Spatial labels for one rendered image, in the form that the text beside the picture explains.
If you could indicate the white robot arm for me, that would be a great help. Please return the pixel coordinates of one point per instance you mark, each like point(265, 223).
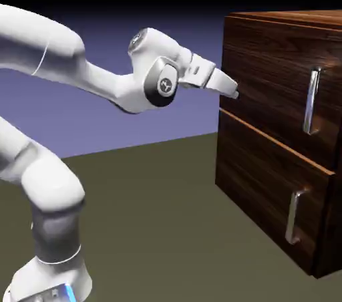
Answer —
point(61, 48)

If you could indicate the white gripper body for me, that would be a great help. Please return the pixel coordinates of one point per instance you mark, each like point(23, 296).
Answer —
point(223, 82)

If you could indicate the small dark wood cabinet door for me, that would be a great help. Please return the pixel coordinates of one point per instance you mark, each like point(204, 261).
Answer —
point(261, 184)

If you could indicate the large dark wood cabinet door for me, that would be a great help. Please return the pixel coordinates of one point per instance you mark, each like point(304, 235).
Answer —
point(267, 72)

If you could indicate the dark wood cabinet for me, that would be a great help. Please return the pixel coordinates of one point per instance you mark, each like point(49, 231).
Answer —
point(269, 147)

